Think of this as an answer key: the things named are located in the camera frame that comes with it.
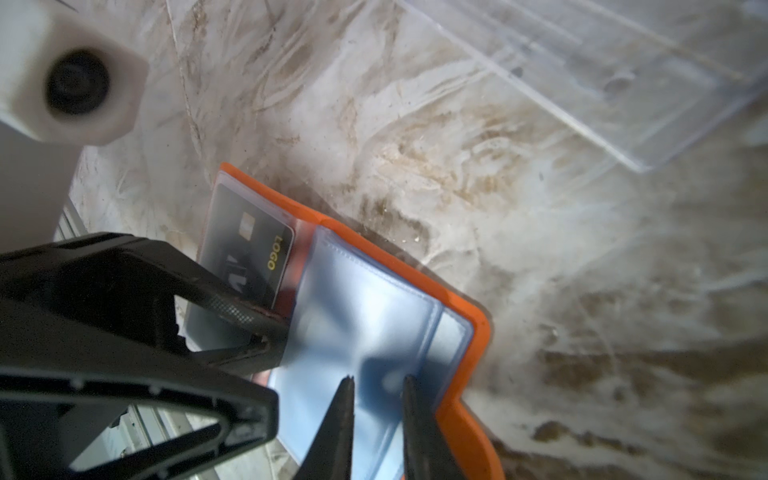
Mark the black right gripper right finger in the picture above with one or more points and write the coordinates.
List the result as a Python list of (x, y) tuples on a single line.
[(425, 450)]

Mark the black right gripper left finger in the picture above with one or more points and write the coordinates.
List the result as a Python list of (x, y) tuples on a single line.
[(330, 454)]

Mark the orange card holder wallet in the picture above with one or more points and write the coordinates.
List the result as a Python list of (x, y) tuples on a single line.
[(355, 310)]

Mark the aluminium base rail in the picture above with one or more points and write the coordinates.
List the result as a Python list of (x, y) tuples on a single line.
[(140, 426)]

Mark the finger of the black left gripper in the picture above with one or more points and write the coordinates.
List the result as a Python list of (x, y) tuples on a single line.
[(127, 286), (64, 382)]

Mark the black card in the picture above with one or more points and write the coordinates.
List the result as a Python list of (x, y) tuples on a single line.
[(247, 243)]

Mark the clear acrylic card stand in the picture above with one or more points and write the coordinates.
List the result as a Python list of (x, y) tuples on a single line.
[(642, 80)]

